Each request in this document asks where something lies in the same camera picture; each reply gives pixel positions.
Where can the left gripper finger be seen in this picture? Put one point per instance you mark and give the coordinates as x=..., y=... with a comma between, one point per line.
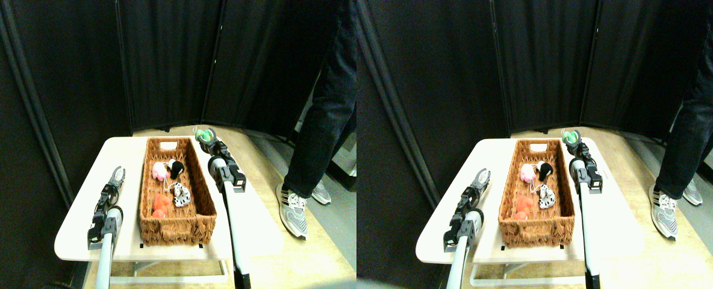
x=486, y=179
x=475, y=182
x=112, y=179
x=121, y=177

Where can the green toy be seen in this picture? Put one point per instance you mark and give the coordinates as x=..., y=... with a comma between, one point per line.
x=205, y=135
x=569, y=137

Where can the pink toy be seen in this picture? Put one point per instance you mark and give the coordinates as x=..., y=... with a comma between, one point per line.
x=159, y=173
x=526, y=174

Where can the orange toy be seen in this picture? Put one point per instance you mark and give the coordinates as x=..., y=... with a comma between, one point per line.
x=522, y=208
x=161, y=205

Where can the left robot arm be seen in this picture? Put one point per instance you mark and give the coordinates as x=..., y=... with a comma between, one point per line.
x=105, y=265
x=456, y=271

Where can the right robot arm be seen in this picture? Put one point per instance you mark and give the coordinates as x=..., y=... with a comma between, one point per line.
x=576, y=170
x=217, y=168

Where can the low white table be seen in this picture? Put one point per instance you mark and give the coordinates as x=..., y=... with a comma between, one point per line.
x=483, y=156
x=115, y=153

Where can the black curtain stand foot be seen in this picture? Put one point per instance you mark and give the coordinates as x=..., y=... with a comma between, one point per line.
x=164, y=129
x=540, y=130

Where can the brown wicker basket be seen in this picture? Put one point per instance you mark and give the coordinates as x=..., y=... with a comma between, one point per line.
x=179, y=232
x=537, y=233

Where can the grey curtain stand pole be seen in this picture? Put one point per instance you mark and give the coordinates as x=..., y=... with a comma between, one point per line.
x=31, y=90
x=400, y=120

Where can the person's legs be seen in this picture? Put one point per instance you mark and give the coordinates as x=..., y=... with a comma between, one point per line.
x=326, y=120
x=700, y=120

